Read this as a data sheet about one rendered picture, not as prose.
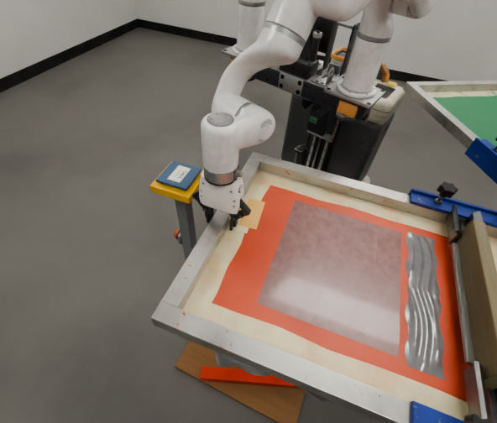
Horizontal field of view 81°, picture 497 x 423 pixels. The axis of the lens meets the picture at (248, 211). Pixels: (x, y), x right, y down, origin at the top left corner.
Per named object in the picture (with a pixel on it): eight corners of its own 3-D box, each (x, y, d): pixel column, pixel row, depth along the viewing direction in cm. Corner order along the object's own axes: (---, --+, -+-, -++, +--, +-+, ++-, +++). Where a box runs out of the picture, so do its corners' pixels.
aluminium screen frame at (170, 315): (154, 325, 60) (150, 317, 57) (252, 160, 97) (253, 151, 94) (606, 519, 44) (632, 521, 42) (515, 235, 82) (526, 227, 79)
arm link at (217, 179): (249, 159, 64) (248, 169, 66) (211, 148, 65) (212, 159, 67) (236, 180, 59) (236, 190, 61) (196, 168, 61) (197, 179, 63)
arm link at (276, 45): (311, 49, 57) (264, 148, 64) (261, 30, 62) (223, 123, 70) (294, 29, 50) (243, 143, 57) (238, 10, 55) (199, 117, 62)
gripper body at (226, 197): (248, 165, 65) (246, 201, 73) (206, 154, 67) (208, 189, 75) (236, 187, 60) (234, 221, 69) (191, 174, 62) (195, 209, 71)
